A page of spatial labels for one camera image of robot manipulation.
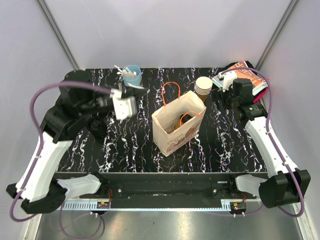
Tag black plastic cup lid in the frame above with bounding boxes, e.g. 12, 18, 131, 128
179, 114, 193, 126

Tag stack of paper cups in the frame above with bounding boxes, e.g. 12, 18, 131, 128
194, 76, 213, 102

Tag right aluminium corner post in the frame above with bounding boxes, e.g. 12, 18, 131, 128
255, 0, 300, 70

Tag aluminium frame rail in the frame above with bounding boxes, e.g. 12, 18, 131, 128
24, 179, 307, 212

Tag single brown paper cup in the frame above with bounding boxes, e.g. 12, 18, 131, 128
173, 120, 183, 131

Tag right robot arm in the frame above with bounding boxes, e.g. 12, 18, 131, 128
212, 78, 311, 208

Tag brown paper takeout bag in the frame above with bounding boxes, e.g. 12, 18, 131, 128
151, 87, 207, 157

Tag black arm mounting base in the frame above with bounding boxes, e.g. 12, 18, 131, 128
79, 172, 256, 201

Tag aluminium corner post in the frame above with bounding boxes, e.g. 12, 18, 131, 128
255, 0, 300, 70
36, 0, 81, 70

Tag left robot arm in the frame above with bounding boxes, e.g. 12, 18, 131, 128
6, 70, 149, 218

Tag left aluminium corner post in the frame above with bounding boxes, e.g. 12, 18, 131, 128
36, 0, 81, 70

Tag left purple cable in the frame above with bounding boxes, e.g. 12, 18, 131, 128
9, 83, 121, 240

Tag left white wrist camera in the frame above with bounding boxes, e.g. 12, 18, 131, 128
110, 89, 138, 120

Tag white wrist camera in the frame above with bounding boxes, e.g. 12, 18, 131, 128
110, 89, 138, 120
218, 70, 238, 92

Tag blue cup with stirrers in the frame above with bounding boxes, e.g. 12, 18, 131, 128
122, 65, 142, 87

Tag stack of black lids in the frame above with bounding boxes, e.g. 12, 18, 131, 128
86, 116, 107, 138

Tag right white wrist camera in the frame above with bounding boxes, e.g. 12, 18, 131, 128
218, 70, 238, 92

